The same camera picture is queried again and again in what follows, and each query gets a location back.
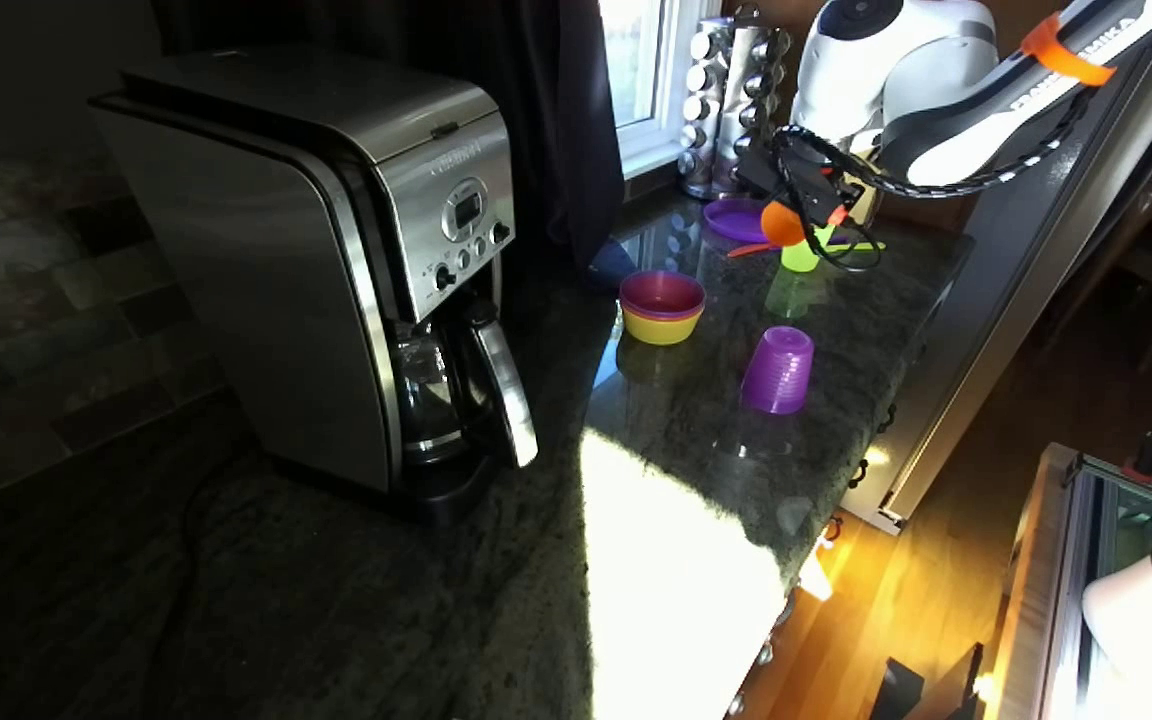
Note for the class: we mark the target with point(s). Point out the purple plastic plate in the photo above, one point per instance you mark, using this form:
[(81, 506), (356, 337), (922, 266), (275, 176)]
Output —
[(734, 218)]

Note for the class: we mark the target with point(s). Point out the metal spice jar rack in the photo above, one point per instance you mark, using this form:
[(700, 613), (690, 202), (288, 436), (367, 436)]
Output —
[(734, 100)]

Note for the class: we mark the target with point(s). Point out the black floor stand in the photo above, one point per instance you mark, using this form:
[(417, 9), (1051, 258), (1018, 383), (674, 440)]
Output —
[(928, 687)]

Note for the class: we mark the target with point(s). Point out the lime green plastic spoon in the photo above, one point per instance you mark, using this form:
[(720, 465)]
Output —
[(856, 246)]

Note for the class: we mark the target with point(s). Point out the stainless steel kitchen appliance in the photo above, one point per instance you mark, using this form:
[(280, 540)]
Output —
[(1139, 584)]

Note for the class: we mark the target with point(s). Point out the white framed window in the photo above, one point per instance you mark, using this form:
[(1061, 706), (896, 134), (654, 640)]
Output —
[(651, 74)]

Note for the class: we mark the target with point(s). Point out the yellow plastic bowl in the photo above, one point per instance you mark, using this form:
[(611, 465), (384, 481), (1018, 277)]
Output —
[(662, 327)]

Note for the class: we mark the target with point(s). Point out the magenta plastic bowl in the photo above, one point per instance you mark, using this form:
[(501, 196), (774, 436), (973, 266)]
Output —
[(662, 289)]

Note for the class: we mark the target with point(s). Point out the purple plastic cup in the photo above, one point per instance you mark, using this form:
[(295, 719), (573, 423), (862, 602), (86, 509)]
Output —
[(776, 370)]

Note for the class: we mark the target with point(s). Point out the lime green plastic cup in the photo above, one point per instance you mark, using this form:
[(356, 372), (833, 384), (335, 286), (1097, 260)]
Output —
[(801, 258)]

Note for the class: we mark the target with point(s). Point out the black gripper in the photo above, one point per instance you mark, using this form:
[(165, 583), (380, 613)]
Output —
[(819, 164)]

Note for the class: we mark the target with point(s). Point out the glass coffee carafe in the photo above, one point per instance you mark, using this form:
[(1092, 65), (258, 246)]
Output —
[(448, 392)]

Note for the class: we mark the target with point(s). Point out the orange plastic cup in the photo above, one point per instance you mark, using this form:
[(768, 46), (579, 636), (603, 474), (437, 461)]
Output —
[(782, 225)]

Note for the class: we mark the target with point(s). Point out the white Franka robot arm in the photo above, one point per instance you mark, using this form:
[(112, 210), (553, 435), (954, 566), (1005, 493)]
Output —
[(951, 81)]

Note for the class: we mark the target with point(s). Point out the silver drip coffee maker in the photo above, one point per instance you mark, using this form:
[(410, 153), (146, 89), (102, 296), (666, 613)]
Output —
[(298, 254)]

